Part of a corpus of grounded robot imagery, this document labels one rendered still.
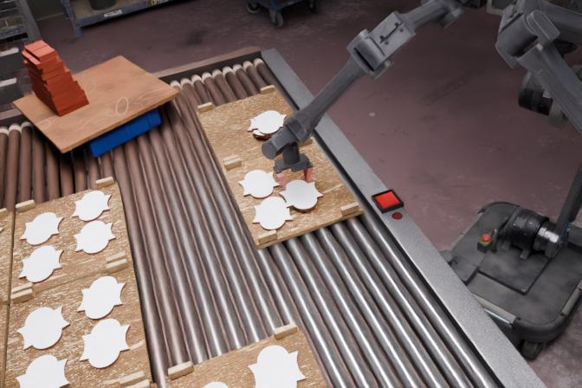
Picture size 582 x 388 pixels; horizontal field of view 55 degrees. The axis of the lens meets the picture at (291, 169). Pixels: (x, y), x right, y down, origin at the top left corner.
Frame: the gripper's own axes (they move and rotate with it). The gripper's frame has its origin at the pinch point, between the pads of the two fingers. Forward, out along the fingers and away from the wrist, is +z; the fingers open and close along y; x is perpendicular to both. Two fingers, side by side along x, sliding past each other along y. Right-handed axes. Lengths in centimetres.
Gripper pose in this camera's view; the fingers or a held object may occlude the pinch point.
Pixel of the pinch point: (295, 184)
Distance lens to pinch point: 180.3
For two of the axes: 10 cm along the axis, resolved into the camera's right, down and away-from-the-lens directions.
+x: -3.1, -4.0, 8.6
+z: 1.5, 8.7, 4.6
